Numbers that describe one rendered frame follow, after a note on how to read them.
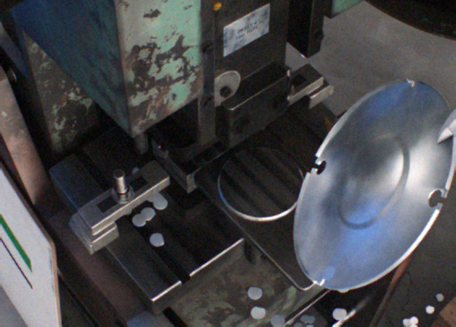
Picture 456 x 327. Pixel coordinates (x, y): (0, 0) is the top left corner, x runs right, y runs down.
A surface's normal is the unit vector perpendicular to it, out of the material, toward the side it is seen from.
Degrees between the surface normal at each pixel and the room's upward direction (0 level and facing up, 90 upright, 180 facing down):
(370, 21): 0
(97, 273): 0
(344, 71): 0
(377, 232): 53
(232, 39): 90
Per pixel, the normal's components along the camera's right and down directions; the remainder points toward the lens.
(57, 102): 0.63, 0.64
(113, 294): 0.00, -0.58
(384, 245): -0.79, -0.44
